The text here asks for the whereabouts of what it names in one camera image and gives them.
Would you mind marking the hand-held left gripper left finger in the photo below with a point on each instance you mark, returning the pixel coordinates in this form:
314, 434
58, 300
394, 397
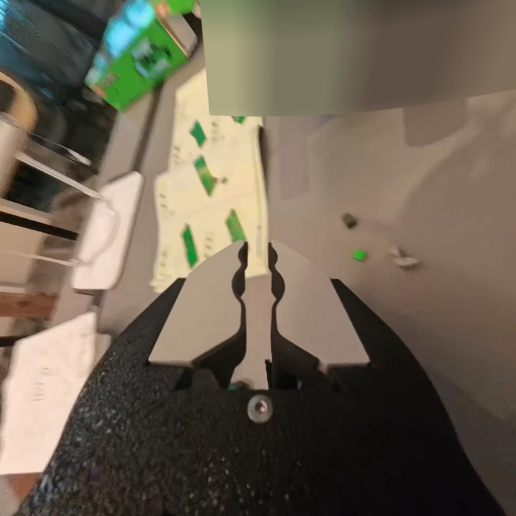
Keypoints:
197, 318

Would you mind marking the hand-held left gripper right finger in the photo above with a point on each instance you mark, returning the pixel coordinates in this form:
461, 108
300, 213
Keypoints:
318, 322

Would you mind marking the grey desk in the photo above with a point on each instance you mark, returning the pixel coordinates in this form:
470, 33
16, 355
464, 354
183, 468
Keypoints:
403, 181

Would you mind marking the open instruction booklet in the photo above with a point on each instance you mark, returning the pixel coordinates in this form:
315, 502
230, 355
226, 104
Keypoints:
225, 189

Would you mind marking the clear plastic bag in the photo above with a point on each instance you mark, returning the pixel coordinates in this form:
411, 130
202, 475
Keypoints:
98, 229

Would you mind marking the white paper sheets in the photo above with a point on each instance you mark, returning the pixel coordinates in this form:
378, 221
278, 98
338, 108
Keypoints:
44, 383

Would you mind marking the green toy set box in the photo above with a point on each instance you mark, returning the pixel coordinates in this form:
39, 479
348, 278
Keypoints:
137, 60

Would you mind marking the small white bracket piece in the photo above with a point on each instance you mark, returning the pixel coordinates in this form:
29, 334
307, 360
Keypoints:
404, 258

